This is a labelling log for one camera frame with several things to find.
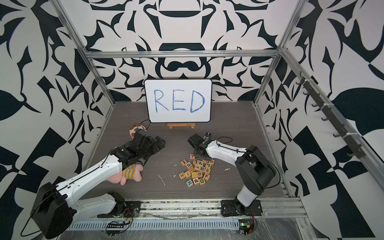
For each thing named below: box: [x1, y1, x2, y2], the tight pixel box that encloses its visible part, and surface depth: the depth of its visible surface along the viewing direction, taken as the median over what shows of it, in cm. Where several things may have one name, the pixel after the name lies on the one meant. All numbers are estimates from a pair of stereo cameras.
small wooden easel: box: [167, 123, 196, 129], surface depth 104 cm
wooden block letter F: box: [203, 173, 211, 182], surface depth 84 cm
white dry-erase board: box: [144, 78, 213, 123], surface depth 97 cm
